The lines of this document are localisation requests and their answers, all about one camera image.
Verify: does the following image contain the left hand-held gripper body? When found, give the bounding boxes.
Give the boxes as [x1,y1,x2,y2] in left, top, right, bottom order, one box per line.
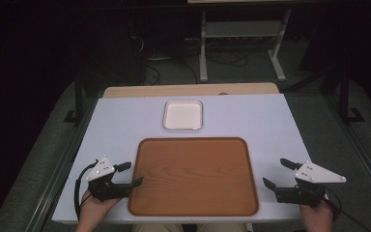
[86,157,131,203]

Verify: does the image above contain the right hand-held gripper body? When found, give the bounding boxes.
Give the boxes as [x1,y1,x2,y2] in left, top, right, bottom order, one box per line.
[274,160,348,208]

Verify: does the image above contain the person's left hand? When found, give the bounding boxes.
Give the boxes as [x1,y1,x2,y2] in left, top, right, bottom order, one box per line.
[75,188,123,232]

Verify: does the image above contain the person's right hand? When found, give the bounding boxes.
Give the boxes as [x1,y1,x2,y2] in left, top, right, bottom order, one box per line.
[299,198,336,232]

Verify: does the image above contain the brown wooden tray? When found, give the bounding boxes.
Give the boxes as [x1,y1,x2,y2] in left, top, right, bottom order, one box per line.
[128,136,261,218]

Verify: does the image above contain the black metal stand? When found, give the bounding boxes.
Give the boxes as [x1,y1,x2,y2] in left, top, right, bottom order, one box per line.
[338,66,366,127]
[63,72,86,126]

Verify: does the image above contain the white rectangular dish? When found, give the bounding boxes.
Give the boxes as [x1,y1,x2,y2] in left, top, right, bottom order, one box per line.
[161,99,204,131]

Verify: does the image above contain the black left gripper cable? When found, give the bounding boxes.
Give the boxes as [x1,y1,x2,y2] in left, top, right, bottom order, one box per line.
[73,159,100,220]

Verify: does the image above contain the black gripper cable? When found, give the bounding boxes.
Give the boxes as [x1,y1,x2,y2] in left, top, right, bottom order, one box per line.
[73,159,100,220]
[322,188,371,232]

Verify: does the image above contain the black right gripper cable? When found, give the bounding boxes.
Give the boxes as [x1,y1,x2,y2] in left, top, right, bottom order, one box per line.
[322,188,371,232]

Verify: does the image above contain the black floor cables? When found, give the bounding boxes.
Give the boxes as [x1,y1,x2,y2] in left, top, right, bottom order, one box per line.
[205,47,249,68]

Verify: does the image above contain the white metal table frame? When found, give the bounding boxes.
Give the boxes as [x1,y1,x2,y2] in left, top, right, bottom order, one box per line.
[198,8,293,83]

